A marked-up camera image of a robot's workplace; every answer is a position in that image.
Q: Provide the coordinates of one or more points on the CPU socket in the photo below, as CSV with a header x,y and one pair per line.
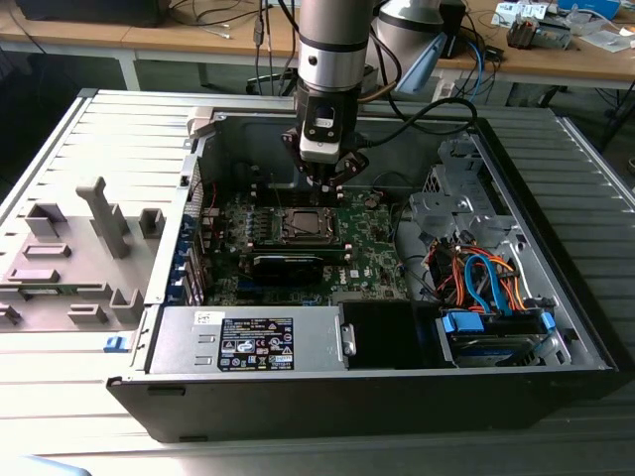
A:
x,y
284,214

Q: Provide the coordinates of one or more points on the thin metal locking lever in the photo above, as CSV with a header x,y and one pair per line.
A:
x,y
277,191

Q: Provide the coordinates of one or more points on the grey power supply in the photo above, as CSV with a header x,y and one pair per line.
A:
x,y
183,347

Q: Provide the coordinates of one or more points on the blue box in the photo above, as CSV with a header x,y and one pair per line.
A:
x,y
590,6

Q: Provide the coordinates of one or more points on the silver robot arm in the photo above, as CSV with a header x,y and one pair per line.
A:
x,y
332,49

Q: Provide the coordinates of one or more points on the blue disk carrier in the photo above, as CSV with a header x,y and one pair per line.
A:
x,y
459,324

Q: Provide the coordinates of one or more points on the grey parts rack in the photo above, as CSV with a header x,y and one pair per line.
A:
x,y
74,233

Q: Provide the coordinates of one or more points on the grey case latch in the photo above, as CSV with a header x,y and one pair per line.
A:
x,y
201,124

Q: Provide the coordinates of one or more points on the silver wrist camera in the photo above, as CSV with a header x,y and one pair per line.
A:
x,y
320,149

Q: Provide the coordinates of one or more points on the dark CPU cooler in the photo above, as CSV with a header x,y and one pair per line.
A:
x,y
520,32

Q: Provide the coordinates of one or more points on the black box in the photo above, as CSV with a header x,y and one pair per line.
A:
x,y
89,12

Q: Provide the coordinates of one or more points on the coin cell battery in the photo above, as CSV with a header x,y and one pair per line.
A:
x,y
371,201

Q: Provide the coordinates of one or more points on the hard disk drive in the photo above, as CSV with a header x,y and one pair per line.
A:
x,y
496,353

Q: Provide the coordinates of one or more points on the wooden desk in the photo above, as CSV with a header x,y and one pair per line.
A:
x,y
74,37
546,62

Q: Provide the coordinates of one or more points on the pale blue rounded object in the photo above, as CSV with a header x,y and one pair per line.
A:
x,y
30,467

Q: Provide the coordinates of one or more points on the blue plastic clip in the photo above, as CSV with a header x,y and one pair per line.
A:
x,y
115,344

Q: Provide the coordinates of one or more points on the green RAM stick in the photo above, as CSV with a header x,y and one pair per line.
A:
x,y
335,251

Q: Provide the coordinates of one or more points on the green motherboard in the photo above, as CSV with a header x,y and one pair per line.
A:
x,y
369,243

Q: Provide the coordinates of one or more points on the silver green CPU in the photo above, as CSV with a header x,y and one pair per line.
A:
x,y
305,221

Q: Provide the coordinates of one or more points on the silver drive cage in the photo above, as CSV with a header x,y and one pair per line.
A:
x,y
464,205

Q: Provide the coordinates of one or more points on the silver metal device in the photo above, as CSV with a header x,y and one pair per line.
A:
x,y
553,35

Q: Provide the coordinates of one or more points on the black silver PC case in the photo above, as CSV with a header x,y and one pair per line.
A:
x,y
322,411

